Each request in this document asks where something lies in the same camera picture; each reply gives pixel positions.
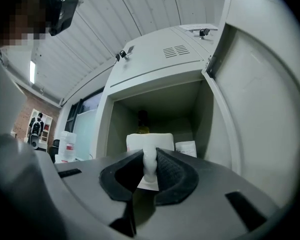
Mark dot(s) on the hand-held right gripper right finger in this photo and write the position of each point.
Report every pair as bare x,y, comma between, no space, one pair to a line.
202,209

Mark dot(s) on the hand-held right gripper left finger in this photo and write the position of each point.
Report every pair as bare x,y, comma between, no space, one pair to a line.
90,196

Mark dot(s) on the white red-labelled container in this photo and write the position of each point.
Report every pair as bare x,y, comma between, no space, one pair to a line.
186,149

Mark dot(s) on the white mug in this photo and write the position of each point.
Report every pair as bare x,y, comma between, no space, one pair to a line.
140,141

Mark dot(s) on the dark bottle yellow label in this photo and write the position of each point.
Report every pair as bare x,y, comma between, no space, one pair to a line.
143,121

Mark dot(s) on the grey metal locker cabinet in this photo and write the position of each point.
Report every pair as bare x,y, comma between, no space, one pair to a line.
150,66

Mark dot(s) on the white appliance door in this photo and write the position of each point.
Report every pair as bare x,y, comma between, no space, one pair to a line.
252,96

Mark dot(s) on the black office chair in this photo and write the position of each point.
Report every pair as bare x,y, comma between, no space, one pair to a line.
54,149

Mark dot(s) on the grey round speaker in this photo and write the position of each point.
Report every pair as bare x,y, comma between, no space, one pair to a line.
34,142

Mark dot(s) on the white shelf unit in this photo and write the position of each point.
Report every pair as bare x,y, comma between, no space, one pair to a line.
48,124

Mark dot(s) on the ceiling light strip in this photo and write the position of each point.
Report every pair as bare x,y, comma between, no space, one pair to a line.
32,71

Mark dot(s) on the white paper sheet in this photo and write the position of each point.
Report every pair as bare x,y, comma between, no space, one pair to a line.
197,27

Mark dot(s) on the person's head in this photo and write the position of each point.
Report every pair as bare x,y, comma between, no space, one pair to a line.
22,21

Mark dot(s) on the black head-mounted camera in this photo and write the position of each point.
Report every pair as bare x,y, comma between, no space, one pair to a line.
62,11

